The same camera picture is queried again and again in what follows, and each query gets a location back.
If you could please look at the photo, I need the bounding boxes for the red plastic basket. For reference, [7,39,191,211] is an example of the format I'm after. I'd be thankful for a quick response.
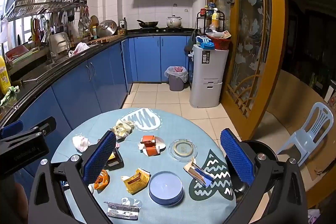
[206,32,232,51]

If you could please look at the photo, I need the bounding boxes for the light blue plastic chair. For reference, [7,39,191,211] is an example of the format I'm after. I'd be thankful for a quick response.
[277,102,334,167]

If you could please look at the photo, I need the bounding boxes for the wooden door with patterned glass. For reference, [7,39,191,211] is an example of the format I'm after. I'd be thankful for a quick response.
[209,0,285,139]

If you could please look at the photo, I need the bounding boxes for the wooden cutting board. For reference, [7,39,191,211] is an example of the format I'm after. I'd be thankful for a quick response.
[89,36,118,45]

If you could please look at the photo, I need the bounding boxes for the steel hanging dish rack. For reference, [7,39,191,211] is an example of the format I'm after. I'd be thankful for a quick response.
[5,0,87,22]

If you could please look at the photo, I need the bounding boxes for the orange wrapper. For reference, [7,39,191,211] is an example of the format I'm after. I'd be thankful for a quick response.
[94,169,109,190]

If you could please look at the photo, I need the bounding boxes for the yellow white wrapper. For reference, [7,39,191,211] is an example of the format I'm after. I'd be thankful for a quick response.
[113,119,135,140]

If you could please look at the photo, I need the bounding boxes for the silver blister pack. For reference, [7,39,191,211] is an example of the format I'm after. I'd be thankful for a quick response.
[104,197,142,220]

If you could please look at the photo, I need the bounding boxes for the blue lower kitchen cabinets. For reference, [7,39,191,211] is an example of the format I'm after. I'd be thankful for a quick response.
[10,35,196,177]

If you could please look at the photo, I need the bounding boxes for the white tissue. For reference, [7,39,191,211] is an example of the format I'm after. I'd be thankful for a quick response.
[72,135,92,153]

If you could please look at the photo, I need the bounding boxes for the brown cardboard sheet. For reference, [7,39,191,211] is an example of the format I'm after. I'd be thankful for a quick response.
[265,69,336,180]

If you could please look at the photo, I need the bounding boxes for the grey bin with plastic bag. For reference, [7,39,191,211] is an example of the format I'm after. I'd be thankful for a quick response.
[164,66,189,91]

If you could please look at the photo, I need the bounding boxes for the white printed bag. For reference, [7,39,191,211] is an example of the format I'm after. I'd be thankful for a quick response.
[307,210,322,224]

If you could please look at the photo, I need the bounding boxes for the steel wok lid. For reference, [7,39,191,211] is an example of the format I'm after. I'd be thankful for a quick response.
[96,20,118,38]

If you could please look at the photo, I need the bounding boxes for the clear round lid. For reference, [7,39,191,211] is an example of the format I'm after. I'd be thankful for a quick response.
[168,138,198,162]

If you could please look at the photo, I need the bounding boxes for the black wok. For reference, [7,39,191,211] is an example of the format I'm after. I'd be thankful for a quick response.
[136,19,160,28]

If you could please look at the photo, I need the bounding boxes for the blue plastic packet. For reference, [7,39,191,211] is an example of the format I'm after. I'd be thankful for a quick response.
[196,35,216,50]

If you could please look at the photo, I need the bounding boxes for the pink white plastic bag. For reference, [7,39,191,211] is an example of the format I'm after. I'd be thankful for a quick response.
[69,42,90,58]

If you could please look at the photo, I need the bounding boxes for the blue white torn carton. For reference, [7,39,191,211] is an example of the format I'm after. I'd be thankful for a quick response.
[183,157,214,188]

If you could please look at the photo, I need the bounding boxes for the black yellow small box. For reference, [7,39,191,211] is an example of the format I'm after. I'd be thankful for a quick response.
[106,152,124,171]

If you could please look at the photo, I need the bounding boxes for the black metal shelf rack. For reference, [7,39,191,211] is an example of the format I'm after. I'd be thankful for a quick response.
[196,11,226,35]

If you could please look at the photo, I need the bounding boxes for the yellow snack packet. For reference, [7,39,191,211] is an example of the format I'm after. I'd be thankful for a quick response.
[121,168,151,195]

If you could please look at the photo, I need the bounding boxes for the green white cloth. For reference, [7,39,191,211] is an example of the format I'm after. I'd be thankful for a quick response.
[0,85,20,106]

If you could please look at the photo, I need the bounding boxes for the tall white pedal bin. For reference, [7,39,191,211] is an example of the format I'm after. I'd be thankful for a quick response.
[189,43,229,108]

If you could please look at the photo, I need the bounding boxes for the yellow detergent bottle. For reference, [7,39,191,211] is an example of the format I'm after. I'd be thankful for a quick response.
[0,55,11,94]

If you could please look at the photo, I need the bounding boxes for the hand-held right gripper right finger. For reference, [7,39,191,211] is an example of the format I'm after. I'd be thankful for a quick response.
[220,129,309,224]

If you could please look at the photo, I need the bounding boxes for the red plastic tray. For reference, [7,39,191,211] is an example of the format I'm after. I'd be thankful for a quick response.
[5,46,29,62]

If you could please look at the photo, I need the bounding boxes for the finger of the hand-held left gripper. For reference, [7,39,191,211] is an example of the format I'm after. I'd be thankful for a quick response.
[25,116,57,136]
[0,120,24,136]

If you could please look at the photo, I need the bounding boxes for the white cooking pot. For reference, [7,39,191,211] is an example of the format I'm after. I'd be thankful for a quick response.
[166,15,183,28]

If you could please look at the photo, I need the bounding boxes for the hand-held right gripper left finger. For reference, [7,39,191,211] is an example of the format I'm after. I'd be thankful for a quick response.
[28,131,124,224]

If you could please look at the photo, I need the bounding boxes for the black round trash bin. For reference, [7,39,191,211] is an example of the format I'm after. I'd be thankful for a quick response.
[231,139,279,194]

